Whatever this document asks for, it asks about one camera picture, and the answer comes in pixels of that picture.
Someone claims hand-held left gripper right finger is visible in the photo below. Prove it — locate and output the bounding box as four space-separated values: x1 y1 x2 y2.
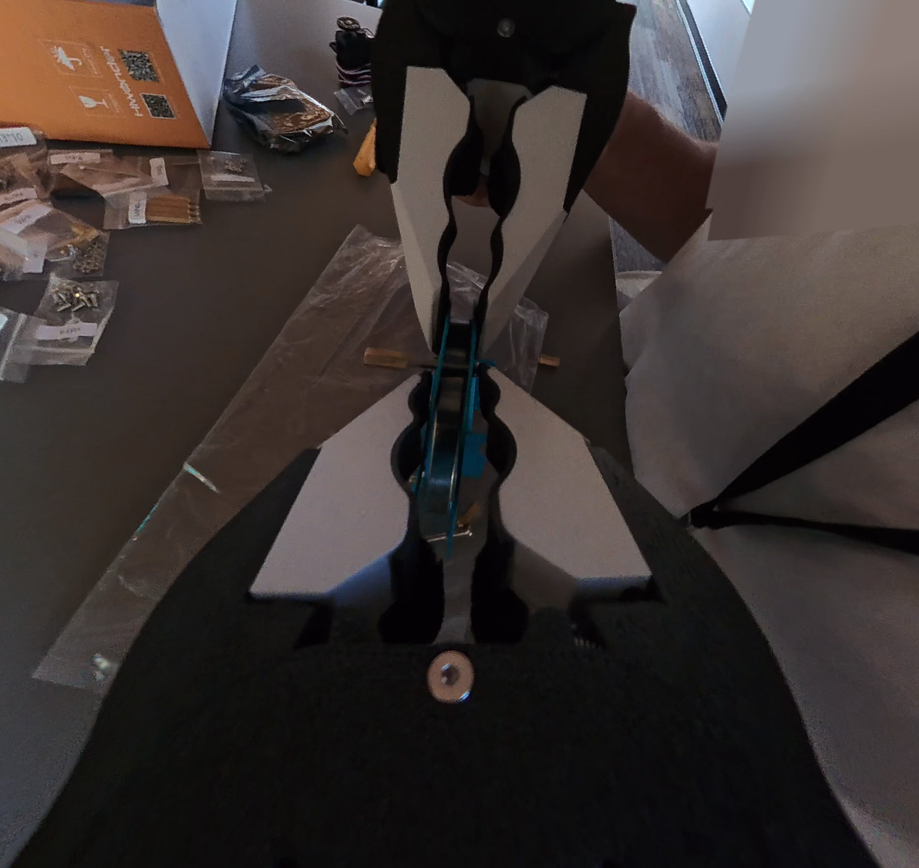
470 378 656 645

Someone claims blue round turntable assembly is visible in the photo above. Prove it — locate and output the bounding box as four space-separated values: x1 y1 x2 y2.
409 312 500 560

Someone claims black servo motor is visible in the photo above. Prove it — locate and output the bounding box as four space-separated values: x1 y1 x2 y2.
329 15 378 94

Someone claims black chest strap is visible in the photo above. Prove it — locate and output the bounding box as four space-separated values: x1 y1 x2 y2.
688 340 919 556

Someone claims orange and white cardboard box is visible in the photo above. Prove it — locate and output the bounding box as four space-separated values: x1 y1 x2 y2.
0 0 241 150

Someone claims grey desk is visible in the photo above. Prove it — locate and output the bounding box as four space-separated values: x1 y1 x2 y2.
0 0 690 868

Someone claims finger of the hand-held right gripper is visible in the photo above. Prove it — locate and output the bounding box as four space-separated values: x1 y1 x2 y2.
477 84 584 354
390 65 485 346

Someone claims yellow plastic tool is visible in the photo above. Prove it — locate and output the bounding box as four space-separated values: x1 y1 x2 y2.
353 118 380 178

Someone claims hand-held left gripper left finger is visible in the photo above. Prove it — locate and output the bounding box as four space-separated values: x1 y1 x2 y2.
250 378 446 645

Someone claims person's right forearm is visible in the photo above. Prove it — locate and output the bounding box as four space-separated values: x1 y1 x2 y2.
582 89 719 262

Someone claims clear plastic bag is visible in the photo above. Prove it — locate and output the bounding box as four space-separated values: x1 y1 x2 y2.
32 225 550 690

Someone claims pile of small hardware bags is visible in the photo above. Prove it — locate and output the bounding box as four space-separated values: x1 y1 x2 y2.
0 125 274 384

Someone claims dark crumpled foil bag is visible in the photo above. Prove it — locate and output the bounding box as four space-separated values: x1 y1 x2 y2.
221 71 349 157

